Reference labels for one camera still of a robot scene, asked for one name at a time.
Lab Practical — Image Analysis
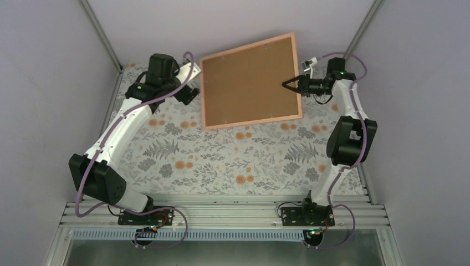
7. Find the pink wooden picture frame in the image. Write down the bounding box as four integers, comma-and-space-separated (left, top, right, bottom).
198, 32, 304, 131

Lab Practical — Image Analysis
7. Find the brown cardboard backing board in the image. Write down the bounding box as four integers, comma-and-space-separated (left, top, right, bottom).
203, 37, 300, 127

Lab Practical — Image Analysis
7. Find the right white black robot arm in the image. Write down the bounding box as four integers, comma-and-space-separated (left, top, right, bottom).
281, 57, 377, 226

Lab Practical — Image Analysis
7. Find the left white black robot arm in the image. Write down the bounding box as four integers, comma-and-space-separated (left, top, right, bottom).
69, 52, 201, 224

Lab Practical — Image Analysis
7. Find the floral patterned table mat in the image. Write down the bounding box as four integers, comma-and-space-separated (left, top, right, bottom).
90, 63, 364, 196

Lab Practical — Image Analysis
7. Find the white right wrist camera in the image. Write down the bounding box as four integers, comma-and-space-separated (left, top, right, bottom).
301, 57, 318, 73

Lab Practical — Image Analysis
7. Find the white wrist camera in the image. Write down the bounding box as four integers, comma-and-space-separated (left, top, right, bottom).
176, 62, 202, 88
301, 57, 318, 73

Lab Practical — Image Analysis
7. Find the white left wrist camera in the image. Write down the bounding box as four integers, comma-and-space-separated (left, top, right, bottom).
176, 62, 202, 88

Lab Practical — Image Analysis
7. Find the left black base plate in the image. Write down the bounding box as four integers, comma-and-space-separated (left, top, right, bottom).
117, 209, 174, 227

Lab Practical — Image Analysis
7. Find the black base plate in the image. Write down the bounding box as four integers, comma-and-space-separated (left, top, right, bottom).
280, 206, 335, 227
117, 209, 174, 227

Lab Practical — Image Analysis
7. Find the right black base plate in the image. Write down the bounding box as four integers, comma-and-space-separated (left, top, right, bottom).
280, 206, 335, 227

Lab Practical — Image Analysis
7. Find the aluminium mounting rail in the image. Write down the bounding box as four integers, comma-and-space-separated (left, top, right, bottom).
59, 195, 391, 230

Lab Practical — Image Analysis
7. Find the grey slotted cable duct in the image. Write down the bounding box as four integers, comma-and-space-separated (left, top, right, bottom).
71, 228, 304, 242

